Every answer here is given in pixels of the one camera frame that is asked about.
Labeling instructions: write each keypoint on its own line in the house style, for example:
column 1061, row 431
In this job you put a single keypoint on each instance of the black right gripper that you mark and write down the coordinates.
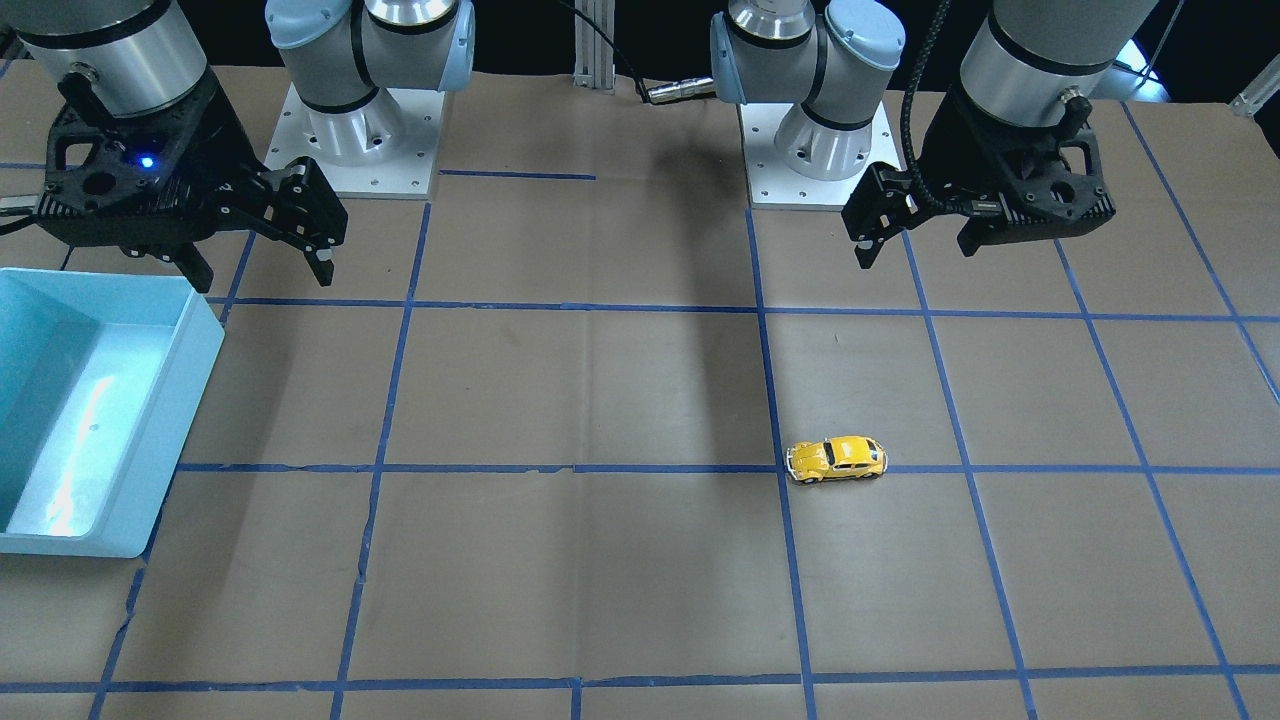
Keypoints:
column 222, row 150

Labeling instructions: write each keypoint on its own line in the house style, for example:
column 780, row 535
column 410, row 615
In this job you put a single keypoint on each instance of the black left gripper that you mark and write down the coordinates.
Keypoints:
column 945, row 158

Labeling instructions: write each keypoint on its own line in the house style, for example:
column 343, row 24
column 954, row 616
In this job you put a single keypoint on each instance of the yellow beetle toy car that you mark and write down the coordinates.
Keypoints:
column 836, row 458

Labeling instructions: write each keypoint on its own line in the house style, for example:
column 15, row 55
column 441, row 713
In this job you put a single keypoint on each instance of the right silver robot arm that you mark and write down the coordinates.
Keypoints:
column 144, row 55

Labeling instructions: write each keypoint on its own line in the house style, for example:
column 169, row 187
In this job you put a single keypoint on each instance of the light blue plastic bin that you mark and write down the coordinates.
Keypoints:
column 101, row 377

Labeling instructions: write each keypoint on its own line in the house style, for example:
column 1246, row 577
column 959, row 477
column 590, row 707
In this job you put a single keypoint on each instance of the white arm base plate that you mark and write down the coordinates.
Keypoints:
column 387, row 150
column 795, row 164

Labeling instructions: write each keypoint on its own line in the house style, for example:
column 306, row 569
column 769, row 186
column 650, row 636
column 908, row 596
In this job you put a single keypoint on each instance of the aluminium extrusion post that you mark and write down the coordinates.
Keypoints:
column 593, row 26

